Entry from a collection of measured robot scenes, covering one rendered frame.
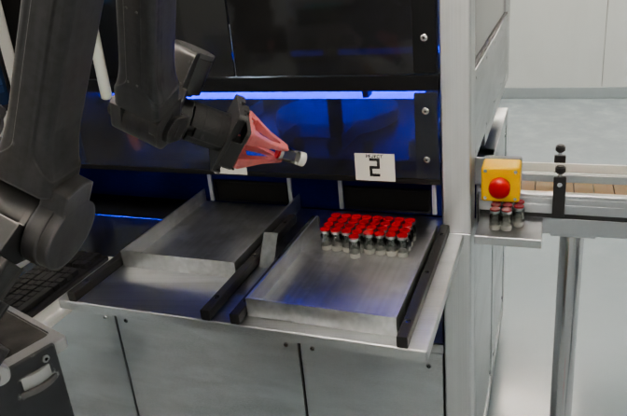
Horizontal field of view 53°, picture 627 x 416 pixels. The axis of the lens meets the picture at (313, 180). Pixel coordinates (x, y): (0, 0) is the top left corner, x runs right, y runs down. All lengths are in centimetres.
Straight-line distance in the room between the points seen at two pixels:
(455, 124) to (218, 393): 100
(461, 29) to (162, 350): 116
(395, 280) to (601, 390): 134
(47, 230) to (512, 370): 198
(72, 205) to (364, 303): 60
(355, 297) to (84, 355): 111
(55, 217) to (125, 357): 133
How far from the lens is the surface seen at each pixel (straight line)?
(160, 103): 76
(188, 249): 135
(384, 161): 129
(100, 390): 207
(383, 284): 114
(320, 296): 112
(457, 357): 148
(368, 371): 157
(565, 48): 586
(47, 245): 63
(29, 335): 87
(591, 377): 242
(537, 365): 244
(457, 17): 119
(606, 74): 592
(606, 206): 140
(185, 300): 117
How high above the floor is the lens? 146
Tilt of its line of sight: 21 degrees down
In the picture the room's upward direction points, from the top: 5 degrees counter-clockwise
